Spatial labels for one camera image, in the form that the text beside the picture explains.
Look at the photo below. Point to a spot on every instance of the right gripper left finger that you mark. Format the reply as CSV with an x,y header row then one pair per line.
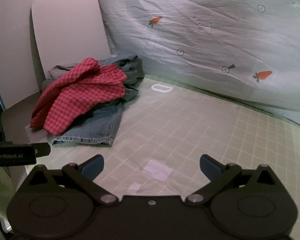
x,y
81,177

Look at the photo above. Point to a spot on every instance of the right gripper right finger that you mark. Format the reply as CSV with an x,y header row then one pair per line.
x,y
221,178

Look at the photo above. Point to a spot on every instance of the red checkered shirt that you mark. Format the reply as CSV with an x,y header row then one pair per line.
x,y
75,93

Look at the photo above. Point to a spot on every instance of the blue denim jeans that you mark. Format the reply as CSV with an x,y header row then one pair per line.
x,y
99,126

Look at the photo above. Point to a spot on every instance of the small white tape piece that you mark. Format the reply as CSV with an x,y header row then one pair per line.
x,y
133,188

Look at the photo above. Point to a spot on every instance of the grey-green garment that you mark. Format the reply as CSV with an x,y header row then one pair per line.
x,y
131,65

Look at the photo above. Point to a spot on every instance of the white chair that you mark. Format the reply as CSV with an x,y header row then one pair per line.
x,y
65,31

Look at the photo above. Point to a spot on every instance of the carrot print bed sheet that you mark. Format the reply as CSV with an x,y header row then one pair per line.
x,y
243,49

